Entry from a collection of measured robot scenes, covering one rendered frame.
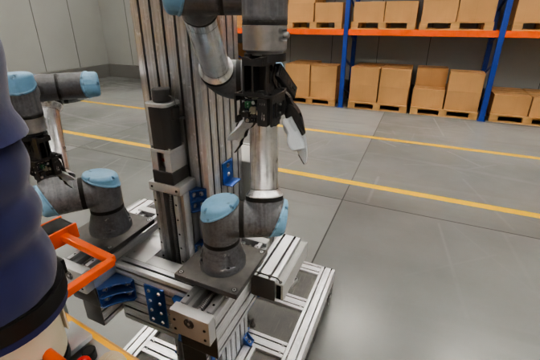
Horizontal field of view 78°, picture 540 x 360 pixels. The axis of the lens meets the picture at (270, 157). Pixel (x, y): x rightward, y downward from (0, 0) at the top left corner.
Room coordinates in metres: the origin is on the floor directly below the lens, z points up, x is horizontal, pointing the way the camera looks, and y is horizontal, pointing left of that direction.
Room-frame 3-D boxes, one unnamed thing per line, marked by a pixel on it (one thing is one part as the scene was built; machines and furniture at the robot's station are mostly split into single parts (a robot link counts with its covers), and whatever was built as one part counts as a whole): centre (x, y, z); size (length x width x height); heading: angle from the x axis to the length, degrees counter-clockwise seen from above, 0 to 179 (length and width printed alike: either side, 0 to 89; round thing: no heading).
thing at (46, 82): (0.94, 0.66, 1.60); 0.11 x 0.11 x 0.08; 28
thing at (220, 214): (0.89, 0.15, 1.20); 0.13 x 0.12 x 0.14; 92
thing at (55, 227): (0.85, 0.64, 1.18); 0.09 x 0.08 x 0.05; 151
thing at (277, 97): (0.59, 0.01, 1.66); 0.09 x 0.08 x 0.12; 156
